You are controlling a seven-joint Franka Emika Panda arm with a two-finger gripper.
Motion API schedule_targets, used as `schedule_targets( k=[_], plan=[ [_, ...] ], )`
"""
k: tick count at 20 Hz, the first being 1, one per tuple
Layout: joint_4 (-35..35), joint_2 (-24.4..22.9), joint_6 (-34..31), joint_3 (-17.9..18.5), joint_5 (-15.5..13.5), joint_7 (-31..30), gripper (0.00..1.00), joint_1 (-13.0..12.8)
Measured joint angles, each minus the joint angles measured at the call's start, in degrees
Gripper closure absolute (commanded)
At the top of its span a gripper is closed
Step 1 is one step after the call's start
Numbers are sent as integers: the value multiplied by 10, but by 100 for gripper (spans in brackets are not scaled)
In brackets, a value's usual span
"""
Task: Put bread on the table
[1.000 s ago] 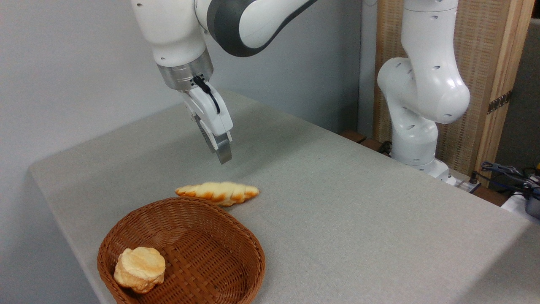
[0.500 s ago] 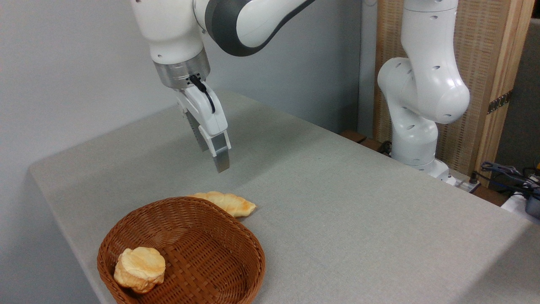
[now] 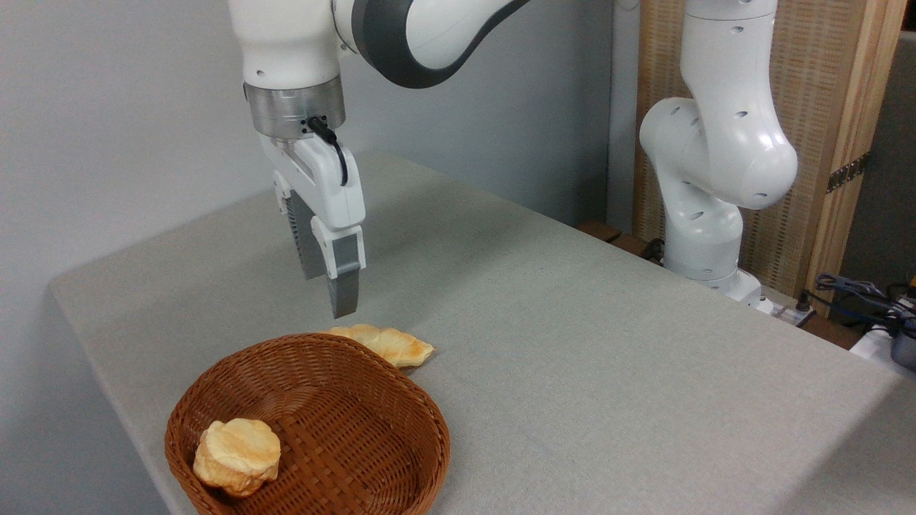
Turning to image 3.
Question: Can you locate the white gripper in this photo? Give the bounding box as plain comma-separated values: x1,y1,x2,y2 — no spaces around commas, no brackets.
258,132,367,320

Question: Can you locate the long braided bread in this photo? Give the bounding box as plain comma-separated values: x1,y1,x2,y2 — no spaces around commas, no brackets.
325,323,437,371

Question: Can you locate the round bread roll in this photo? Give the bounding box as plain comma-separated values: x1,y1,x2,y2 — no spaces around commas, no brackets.
192,418,283,499

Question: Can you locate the brown wicker basket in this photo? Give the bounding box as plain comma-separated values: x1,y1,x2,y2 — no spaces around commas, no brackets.
165,333,452,515

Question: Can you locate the wooden woven folding screen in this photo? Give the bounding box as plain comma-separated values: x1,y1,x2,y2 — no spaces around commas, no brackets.
633,0,909,316

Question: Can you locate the metal screen hinge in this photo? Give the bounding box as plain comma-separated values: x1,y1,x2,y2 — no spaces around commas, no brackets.
826,151,871,195

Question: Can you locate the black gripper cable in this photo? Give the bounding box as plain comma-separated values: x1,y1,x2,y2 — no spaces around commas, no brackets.
306,116,350,187

